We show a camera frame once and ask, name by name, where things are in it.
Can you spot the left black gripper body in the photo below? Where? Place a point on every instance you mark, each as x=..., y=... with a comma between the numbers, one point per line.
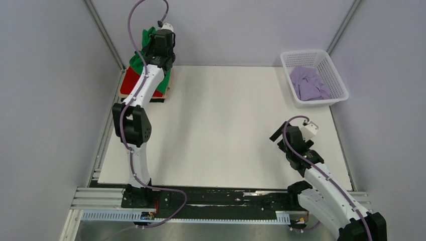
x=149, y=50

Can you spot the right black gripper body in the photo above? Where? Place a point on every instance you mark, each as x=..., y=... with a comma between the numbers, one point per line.
x=283, y=147

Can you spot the green t shirt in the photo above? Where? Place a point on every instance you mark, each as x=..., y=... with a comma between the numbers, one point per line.
x=136, y=63

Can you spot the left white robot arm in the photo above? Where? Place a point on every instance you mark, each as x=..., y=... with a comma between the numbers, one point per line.
x=131, y=122

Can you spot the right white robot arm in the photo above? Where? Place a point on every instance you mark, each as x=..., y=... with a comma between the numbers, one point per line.
x=320, y=193

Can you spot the folded red t shirt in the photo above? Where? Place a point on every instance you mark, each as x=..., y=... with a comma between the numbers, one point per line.
x=130, y=80

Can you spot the folded black t shirt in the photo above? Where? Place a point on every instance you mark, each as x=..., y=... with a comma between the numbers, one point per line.
x=153, y=100

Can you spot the purple t shirt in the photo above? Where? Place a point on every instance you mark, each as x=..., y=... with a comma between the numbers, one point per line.
x=308, y=84

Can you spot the white plastic basket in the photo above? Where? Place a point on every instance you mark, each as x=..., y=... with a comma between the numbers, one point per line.
x=321, y=61

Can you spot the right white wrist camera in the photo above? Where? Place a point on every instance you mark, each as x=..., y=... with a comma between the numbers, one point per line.
x=308, y=130

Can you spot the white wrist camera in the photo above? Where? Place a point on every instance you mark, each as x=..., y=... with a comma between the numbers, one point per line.
x=308, y=130
x=167, y=26

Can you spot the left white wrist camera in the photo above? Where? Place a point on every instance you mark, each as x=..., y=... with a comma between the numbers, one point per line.
x=167, y=26

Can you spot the white slotted cable duct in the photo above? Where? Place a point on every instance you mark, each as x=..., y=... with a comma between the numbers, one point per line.
x=279, y=218

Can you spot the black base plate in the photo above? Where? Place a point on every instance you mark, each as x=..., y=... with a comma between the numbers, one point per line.
x=208, y=202

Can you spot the aluminium rail frame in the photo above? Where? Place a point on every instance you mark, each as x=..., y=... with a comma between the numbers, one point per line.
x=103, y=198

